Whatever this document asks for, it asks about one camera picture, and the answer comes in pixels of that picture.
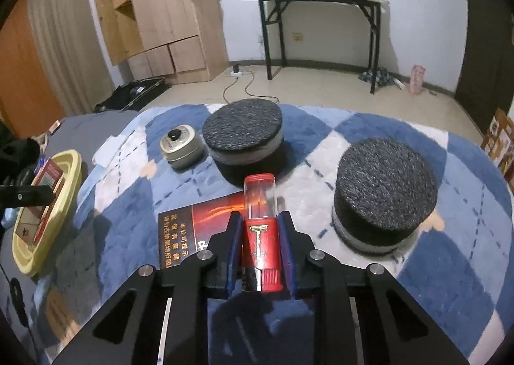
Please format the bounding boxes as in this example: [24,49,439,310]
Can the white cloth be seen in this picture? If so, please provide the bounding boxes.
[93,126,161,167]

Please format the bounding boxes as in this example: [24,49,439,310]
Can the black jacket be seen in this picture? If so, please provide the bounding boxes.
[0,122,41,185]

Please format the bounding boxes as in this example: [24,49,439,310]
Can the black carry case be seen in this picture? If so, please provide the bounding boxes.
[94,76,171,112]

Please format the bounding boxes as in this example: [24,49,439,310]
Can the dark crumpled cloth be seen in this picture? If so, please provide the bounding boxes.
[359,68,402,88]

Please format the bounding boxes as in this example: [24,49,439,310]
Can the red razor box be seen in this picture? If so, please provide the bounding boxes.
[241,174,284,293]

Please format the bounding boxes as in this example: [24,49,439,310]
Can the black foam cylinder thick top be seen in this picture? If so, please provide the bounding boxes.
[331,137,438,257]

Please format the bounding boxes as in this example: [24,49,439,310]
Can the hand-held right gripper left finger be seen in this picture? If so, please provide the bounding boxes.
[52,210,245,365]

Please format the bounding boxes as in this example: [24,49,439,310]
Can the wooden wardrobe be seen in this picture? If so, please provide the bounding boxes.
[92,0,229,85]

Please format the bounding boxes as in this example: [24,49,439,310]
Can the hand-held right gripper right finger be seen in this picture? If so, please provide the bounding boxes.
[277,210,470,365]

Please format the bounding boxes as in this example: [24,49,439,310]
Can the cardboard boxes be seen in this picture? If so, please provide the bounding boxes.
[481,108,514,189]

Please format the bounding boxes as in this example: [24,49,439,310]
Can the round metal tin black knob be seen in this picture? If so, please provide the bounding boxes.
[160,124,207,171]

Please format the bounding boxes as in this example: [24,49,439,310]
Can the yellow plastic basin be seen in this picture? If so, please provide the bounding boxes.
[11,150,83,277]

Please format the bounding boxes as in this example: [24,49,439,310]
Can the black power cable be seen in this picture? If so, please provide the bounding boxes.
[223,70,279,104]

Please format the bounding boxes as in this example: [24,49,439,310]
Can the dark red cigarette carton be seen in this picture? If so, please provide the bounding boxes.
[158,193,287,271]

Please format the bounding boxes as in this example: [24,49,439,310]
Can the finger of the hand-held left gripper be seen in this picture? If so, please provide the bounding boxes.
[0,184,56,209]

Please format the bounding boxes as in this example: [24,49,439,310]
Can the pink patterned bag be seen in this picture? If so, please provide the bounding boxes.
[409,65,426,94]

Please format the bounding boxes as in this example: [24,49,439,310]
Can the red silver cigarette pack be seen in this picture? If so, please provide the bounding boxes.
[30,157,65,245]

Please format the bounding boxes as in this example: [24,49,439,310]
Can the beige curtain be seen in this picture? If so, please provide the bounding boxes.
[26,0,117,117]

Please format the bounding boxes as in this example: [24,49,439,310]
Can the blue white checkered blanket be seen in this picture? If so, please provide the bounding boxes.
[76,103,514,365]

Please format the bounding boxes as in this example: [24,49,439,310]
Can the dark wooden door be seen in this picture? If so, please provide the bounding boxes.
[454,0,514,133]

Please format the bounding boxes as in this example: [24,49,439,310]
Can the orange door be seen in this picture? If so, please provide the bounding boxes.
[0,0,67,129]

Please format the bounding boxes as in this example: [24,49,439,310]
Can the black foam cylinder thin lid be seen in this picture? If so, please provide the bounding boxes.
[201,99,284,185]

